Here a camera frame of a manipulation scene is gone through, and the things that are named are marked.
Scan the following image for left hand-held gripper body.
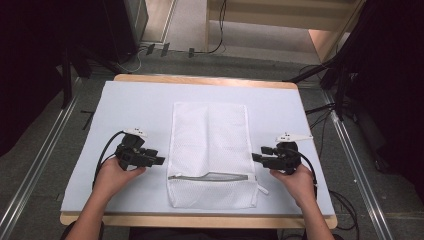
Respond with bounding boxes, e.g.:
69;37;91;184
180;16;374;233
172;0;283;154
114;127;148;171

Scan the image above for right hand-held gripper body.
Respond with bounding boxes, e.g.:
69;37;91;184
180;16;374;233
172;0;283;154
274;132;314;175

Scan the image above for white mesh laundry bag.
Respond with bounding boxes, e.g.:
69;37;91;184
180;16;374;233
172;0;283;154
166;101;270;210

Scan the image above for person's left hand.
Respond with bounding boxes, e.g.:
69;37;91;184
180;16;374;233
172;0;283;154
93;157;147;202

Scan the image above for person's right hand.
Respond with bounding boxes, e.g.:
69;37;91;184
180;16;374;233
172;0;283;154
269;163;316;208

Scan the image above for white table mat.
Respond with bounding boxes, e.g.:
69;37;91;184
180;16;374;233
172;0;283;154
60;80;336;216

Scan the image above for black stand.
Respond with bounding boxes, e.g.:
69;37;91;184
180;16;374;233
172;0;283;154
283;56;351;122
60;46;126;110

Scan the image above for wooden table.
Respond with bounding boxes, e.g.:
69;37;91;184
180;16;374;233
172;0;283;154
59;73;339;230

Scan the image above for black curtain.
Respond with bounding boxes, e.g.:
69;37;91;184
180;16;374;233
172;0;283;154
0;0;111;158
328;0;424;204

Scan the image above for dark cabinet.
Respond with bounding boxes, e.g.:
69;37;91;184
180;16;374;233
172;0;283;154
101;0;150;63

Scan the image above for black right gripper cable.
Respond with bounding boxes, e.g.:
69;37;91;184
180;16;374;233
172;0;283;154
295;149;319;198

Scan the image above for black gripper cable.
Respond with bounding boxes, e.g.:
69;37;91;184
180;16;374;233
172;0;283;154
295;149;319;198
92;130;126;189

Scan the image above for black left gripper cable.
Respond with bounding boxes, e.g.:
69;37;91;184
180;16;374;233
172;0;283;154
92;130;126;189

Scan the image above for metal floor rail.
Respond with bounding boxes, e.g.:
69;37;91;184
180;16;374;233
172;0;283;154
321;91;396;240
0;78;83;240

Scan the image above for black floor cables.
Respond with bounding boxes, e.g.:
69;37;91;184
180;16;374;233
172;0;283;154
328;189;360;240

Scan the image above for white floor cable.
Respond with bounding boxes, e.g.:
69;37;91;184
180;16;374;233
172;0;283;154
124;46;149;74

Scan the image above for black hanging cable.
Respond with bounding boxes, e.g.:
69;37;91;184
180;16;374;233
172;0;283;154
194;0;228;55

